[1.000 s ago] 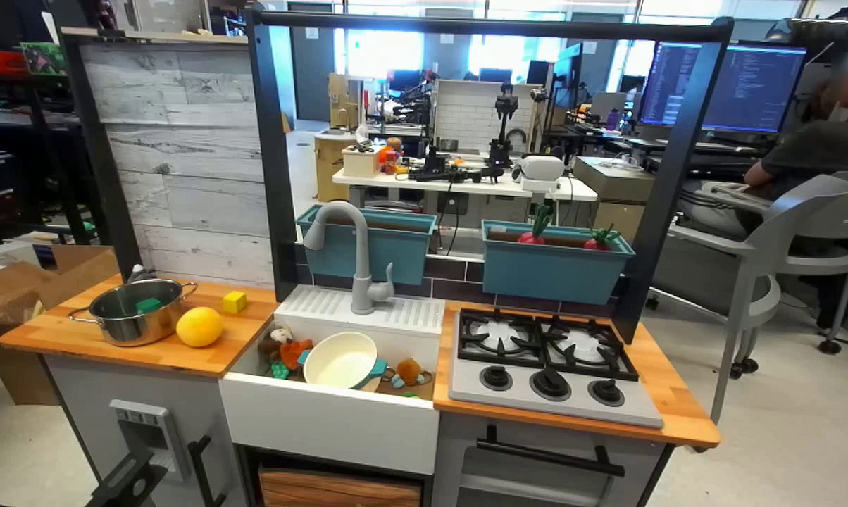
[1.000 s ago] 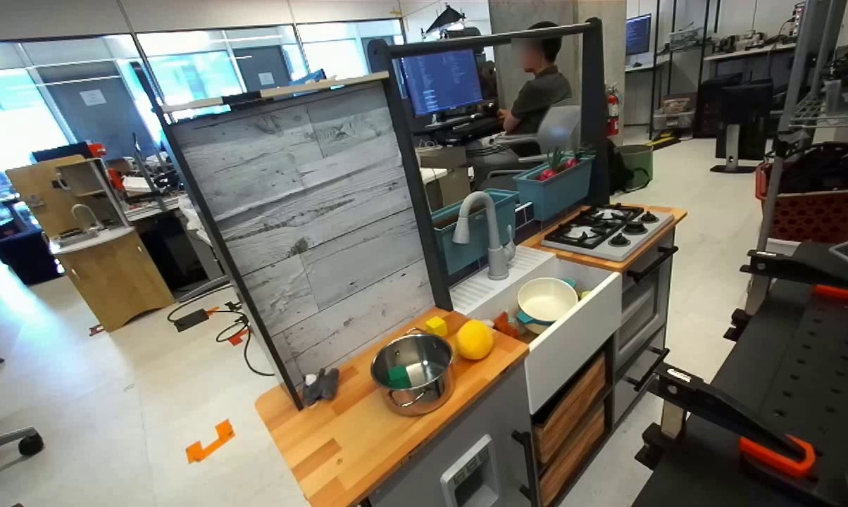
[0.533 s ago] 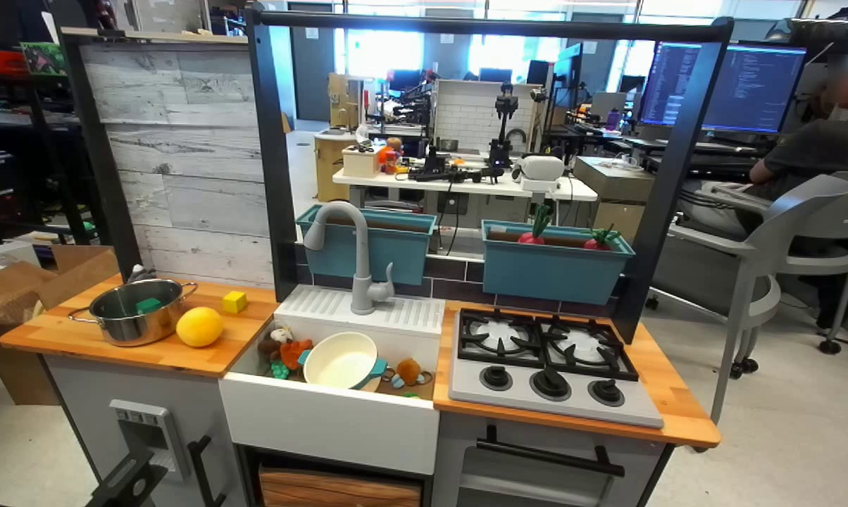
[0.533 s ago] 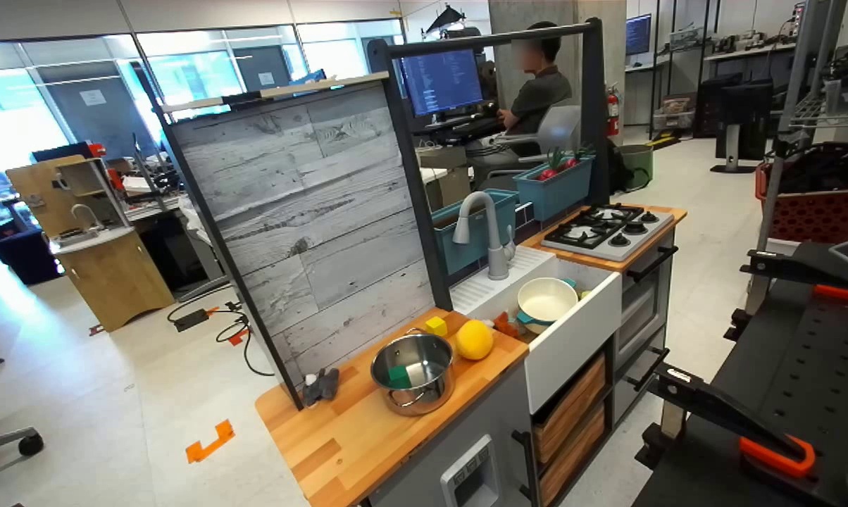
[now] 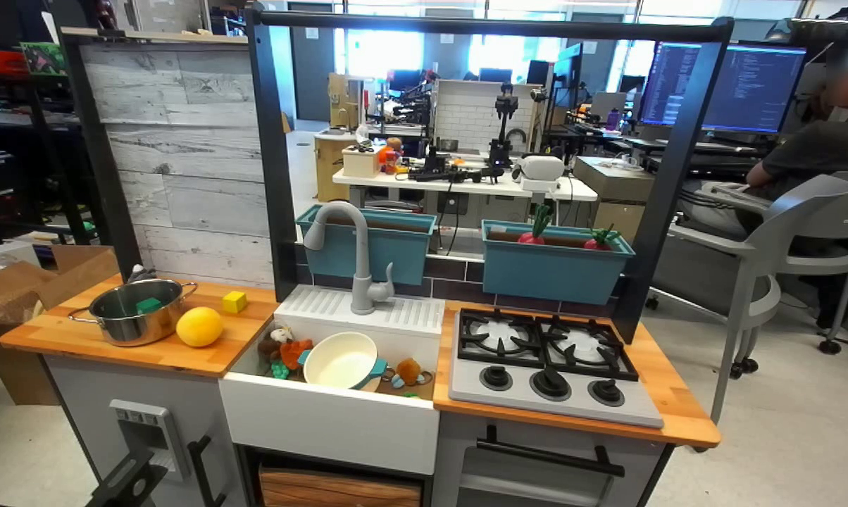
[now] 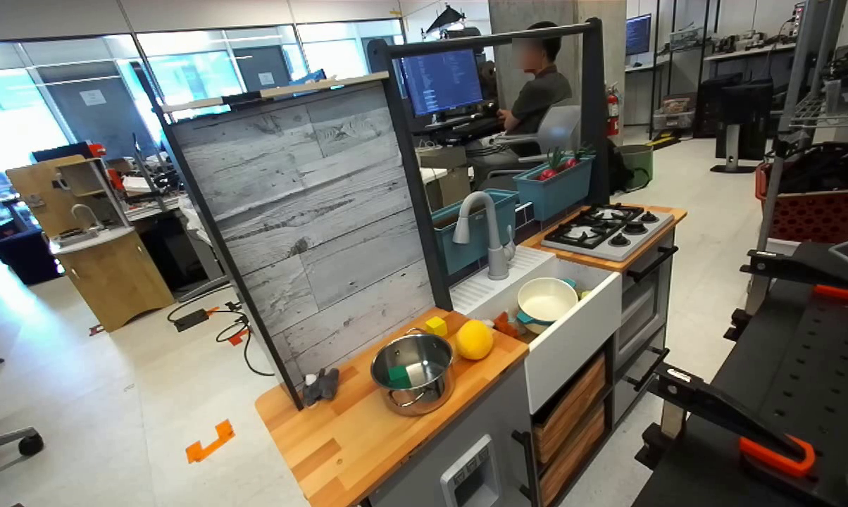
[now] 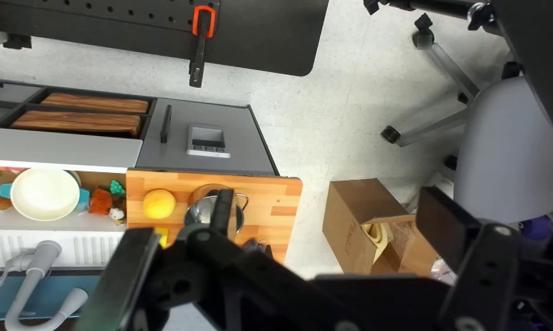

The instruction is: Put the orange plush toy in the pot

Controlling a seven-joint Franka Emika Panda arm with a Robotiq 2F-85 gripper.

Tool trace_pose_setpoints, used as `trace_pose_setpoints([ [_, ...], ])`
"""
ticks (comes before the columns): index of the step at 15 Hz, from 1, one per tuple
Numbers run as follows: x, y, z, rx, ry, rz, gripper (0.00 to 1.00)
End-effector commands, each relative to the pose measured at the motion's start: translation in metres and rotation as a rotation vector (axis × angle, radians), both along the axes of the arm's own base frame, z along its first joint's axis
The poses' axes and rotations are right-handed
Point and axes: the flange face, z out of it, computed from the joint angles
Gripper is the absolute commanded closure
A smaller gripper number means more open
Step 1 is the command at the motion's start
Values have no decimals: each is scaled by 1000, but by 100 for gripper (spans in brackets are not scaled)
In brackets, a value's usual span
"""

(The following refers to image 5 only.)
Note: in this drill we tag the small orange round toy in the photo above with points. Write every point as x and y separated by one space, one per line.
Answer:
410 370

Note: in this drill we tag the grey toy sink faucet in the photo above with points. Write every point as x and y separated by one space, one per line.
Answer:
365 292

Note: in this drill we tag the black metal frame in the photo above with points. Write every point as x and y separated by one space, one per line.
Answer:
275 74

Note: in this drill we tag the toy stove top burners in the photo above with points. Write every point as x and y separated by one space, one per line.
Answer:
547 366

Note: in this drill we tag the seated person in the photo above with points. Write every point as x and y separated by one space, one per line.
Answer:
817 149

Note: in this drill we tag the cream white bowl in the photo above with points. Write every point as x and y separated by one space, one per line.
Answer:
343 363

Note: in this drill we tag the white background desk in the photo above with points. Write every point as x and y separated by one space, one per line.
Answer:
505 188

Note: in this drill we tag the oven door with handle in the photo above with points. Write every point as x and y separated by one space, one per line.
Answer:
492 464

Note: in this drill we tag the computer monitor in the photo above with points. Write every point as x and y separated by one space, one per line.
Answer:
750 98

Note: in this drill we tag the wooden drawer front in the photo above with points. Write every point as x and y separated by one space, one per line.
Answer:
306 489

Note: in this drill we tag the left teal planter box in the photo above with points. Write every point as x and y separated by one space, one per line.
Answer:
398 246

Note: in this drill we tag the teal planter box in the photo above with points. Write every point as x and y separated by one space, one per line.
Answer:
398 246
564 264

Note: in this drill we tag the steel cooking pot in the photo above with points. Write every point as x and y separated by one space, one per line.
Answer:
120 319

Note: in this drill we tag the orange plush toy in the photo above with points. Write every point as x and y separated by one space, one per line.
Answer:
292 351

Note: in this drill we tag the small yellow cube toy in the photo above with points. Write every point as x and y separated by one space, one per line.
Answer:
233 304

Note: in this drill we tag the grey wood backsplash panel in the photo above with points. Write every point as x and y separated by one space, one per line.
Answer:
182 128

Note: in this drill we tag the grey office chair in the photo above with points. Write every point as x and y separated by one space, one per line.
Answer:
805 233

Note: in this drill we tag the green toy inside pot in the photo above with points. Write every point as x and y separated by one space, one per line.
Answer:
148 305

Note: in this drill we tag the cardboard box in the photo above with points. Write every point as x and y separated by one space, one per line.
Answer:
53 278

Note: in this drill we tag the right teal planter box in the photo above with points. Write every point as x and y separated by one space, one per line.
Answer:
564 264

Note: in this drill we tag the yellow lemon toy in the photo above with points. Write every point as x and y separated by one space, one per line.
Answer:
200 329

